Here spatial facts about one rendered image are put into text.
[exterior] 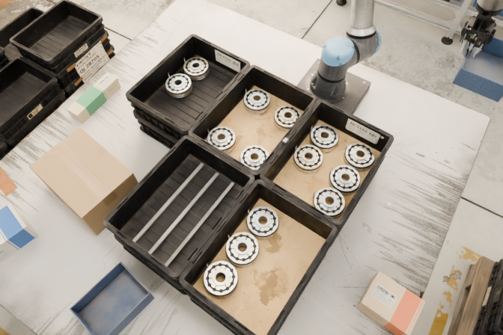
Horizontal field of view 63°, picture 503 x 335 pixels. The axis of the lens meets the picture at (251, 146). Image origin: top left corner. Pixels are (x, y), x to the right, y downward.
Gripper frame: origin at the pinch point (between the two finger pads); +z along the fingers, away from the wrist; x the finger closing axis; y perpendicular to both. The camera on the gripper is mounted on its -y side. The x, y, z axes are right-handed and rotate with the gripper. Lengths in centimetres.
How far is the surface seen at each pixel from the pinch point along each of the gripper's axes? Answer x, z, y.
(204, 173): -60, 24, 72
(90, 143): -100, 18, 86
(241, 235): -36, 23, 85
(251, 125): -58, 24, 46
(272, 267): -23, 27, 87
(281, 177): -37, 26, 59
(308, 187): -27, 27, 57
